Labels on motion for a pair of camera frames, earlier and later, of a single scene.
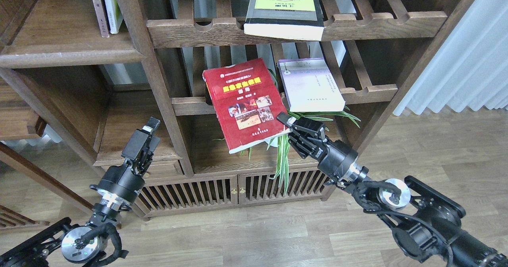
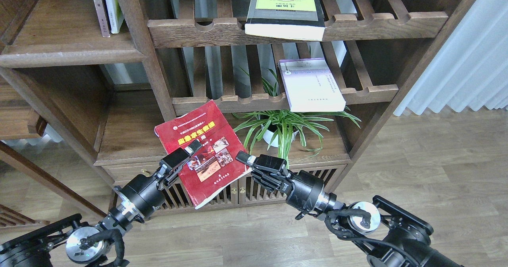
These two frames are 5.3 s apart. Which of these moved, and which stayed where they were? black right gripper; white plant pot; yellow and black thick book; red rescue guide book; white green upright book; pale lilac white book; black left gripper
Moved: red rescue guide book; black right gripper; black left gripper
Stayed: yellow and black thick book; pale lilac white book; white green upright book; white plant pot
